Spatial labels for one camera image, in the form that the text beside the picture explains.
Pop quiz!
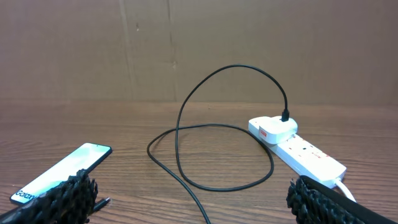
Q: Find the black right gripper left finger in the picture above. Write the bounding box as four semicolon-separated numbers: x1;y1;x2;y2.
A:
1;169;98;224

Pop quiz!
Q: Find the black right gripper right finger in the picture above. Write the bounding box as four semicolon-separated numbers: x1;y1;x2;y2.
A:
286;175;397;224

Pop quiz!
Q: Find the Samsung Galaxy smartphone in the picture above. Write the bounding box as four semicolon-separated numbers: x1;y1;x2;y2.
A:
10;142;113;205

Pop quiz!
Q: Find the white charger plug adapter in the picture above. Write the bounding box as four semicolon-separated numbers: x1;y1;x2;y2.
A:
257;116;298;144

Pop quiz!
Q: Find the white power strip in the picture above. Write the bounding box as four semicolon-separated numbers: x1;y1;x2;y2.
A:
248;117;346;189

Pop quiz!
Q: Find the white power strip cord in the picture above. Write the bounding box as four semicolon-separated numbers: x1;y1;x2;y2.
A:
334;177;357;203

